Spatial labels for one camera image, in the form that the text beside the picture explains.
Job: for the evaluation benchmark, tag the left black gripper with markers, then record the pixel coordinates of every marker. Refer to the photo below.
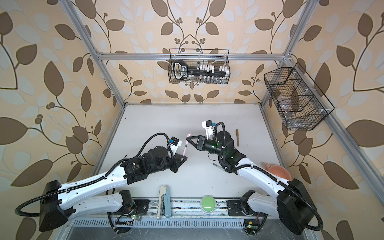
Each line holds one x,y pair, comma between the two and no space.
176,159

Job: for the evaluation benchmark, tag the pink pen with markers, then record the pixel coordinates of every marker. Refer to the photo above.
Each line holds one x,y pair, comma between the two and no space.
185,148

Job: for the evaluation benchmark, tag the green round button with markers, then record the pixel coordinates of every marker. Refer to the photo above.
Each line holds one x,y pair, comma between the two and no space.
208,204

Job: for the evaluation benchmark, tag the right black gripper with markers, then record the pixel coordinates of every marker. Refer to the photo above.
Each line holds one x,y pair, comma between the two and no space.
201,142

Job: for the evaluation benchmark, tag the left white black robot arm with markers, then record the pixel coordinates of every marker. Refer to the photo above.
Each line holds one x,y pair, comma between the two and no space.
60,203

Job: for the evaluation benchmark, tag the brown pen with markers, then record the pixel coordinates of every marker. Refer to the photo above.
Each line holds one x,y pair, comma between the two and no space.
237,137

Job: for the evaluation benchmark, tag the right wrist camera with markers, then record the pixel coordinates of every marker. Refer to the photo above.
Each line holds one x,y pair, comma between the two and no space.
209,128

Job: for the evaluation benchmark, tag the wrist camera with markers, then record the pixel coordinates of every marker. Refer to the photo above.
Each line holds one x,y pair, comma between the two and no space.
209,128
174,144

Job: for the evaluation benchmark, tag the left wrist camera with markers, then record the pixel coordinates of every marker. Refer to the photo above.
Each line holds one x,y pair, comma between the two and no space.
174,144

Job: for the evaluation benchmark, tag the side black wire basket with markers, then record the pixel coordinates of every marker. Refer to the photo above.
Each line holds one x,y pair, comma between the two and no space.
300,102

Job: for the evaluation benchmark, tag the black socket set rail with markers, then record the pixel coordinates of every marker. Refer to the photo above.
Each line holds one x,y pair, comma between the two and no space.
183,71

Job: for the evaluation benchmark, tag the green pen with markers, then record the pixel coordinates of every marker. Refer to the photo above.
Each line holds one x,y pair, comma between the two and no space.
217,166

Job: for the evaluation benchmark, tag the rear black wire basket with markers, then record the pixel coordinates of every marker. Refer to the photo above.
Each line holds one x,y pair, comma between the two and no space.
217,57

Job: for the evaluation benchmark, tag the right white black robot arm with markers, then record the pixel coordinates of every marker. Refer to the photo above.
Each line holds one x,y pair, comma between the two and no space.
285,199

